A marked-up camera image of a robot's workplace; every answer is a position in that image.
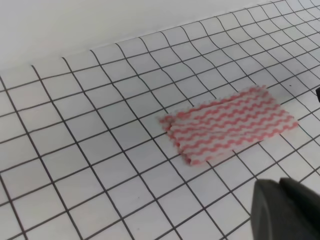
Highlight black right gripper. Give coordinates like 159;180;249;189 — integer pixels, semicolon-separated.
315;87;320;102

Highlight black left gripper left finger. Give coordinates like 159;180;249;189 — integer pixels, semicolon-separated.
251;179;310;240

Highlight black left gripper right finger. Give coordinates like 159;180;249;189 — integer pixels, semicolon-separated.
279;178;320;240

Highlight pink wavy striped towel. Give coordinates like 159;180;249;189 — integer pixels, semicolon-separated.
158;85;299;166

